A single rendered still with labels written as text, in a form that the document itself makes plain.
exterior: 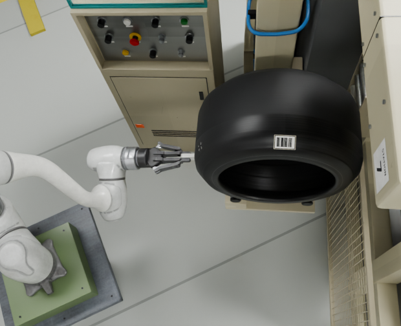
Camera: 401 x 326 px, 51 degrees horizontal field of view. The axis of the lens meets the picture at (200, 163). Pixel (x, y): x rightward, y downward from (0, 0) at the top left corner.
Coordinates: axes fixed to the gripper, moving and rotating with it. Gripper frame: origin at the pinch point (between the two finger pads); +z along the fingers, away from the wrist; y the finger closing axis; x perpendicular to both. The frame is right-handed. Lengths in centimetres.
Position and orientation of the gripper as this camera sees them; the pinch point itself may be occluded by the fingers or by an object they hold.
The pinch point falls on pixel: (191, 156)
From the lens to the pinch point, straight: 156.6
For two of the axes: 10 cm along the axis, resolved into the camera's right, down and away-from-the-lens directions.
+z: 9.7, -0.2, -2.5
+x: 2.3, 4.0, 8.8
